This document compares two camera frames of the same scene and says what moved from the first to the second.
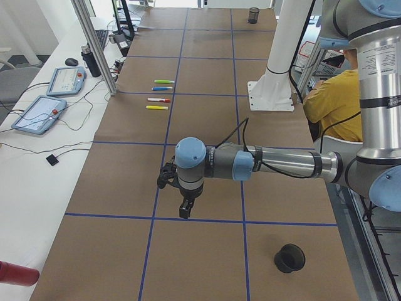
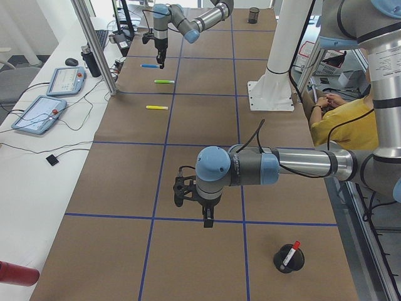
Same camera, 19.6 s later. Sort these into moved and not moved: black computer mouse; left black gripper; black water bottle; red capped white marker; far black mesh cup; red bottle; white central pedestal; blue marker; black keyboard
Moved: left black gripper; red capped white marker; blue marker
Not moved: black keyboard; white central pedestal; black computer mouse; red bottle; black water bottle; far black mesh cup
